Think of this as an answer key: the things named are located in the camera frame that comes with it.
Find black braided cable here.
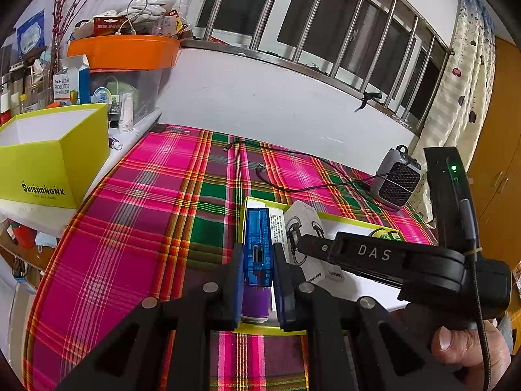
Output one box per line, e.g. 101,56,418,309
458,197,495,391

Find yellow-green deep box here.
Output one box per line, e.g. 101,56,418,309
0,103,110,210

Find pile of packets and cables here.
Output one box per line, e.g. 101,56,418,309
73,0,192,41

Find clear storage bin orange lid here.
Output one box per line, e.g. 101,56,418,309
67,35,182,125

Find white slim box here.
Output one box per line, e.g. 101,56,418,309
266,208,288,261

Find white and blue carton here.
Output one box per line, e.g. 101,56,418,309
53,55,91,104

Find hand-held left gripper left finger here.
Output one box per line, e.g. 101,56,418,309
57,242,245,391

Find black power cable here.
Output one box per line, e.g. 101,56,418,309
223,140,403,192

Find grey desktop heater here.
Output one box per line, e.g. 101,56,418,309
370,145,422,208

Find barred window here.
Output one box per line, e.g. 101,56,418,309
169,0,454,129

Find white keychain picture box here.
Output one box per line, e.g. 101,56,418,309
284,200,346,283

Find person's right hand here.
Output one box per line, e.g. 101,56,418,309
431,318,511,391

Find yellow-green shallow box tray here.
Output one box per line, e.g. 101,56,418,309
236,196,438,337

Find pink plaid tablecloth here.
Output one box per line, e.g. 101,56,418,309
22,124,440,391

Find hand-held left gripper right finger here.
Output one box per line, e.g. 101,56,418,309
272,242,465,391

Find red bud branches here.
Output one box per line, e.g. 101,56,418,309
51,0,119,70

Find cream spotted curtain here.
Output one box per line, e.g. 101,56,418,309
407,0,495,221

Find blue packet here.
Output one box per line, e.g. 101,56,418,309
16,10,45,55

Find red canister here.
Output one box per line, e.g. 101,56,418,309
12,223,37,249

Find wooden wardrobe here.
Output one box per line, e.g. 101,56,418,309
468,36,521,261

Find group of small bottles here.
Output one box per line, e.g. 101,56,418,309
0,61,53,127

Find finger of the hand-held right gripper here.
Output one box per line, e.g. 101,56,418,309
295,231,410,273
340,265,403,291

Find blue transparent plastic box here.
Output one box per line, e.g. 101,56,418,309
243,208,273,286

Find white tube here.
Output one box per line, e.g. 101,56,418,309
118,92,135,134

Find black clip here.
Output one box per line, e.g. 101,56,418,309
354,91,383,111

